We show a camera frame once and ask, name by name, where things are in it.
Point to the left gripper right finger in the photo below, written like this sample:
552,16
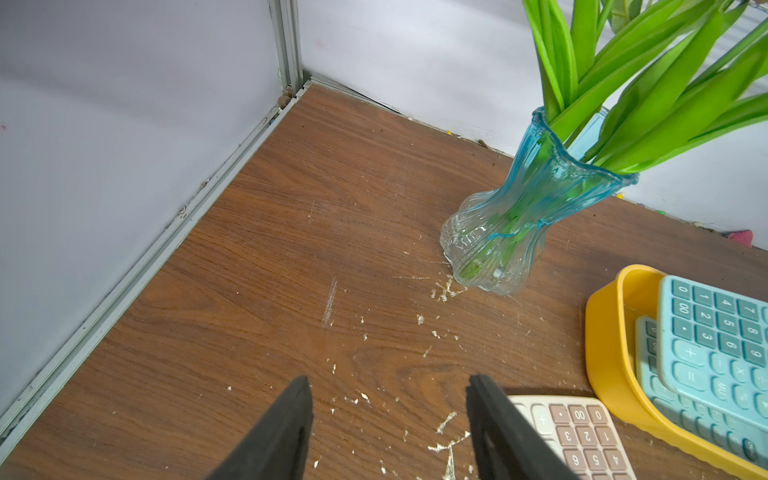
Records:
505,444

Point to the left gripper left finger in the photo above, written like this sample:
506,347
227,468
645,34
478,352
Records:
277,446

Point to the pink calculator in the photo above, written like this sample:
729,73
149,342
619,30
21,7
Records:
580,431

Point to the teal calculator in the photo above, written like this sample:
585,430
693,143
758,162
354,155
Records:
710,425
712,348

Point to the yellow plastic storage box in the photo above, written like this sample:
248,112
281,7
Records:
610,362

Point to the blue glass vase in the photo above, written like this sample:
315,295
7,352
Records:
493,240

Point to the artificial flower bouquet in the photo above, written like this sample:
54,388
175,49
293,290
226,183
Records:
654,84

